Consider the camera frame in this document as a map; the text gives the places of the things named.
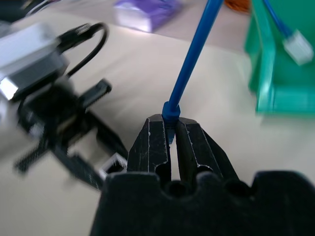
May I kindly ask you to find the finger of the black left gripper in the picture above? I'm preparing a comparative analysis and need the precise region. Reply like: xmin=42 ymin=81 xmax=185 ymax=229
xmin=85 ymin=116 xmax=129 ymax=160
xmin=52 ymin=147 xmax=107 ymax=193

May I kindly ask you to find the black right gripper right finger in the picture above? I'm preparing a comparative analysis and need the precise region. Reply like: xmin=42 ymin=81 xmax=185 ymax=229
xmin=174 ymin=119 xmax=240 ymax=190

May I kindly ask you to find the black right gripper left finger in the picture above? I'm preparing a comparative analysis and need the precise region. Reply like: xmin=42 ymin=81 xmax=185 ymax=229
xmin=127 ymin=114 xmax=172 ymax=182

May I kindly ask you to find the white coupler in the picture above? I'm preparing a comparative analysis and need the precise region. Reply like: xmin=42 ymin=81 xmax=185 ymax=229
xmin=282 ymin=29 xmax=315 ymax=66
xmin=97 ymin=153 xmax=129 ymax=179

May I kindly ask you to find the blue network cable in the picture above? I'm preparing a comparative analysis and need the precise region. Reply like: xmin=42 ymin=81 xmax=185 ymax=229
xmin=161 ymin=0 xmax=225 ymax=146
xmin=262 ymin=0 xmax=294 ymax=42

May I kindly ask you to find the green plastic bin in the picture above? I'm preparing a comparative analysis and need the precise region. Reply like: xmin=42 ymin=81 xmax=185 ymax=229
xmin=243 ymin=0 xmax=315 ymax=117

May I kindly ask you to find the dark background equipment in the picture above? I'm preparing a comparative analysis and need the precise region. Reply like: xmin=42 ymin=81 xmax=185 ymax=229
xmin=0 ymin=0 xmax=49 ymax=24

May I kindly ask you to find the purple and white box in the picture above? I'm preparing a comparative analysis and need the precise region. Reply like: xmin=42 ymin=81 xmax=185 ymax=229
xmin=114 ymin=0 xmax=183 ymax=33

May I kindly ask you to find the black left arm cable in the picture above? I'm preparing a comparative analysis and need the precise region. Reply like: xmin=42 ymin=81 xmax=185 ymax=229
xmin=57 ymin=22 xmax=110 ymax=77

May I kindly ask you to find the orange cable bundle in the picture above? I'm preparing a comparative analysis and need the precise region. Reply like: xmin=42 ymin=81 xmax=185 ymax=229
xmin=224 ymin=0 xmax=252 ymax=16

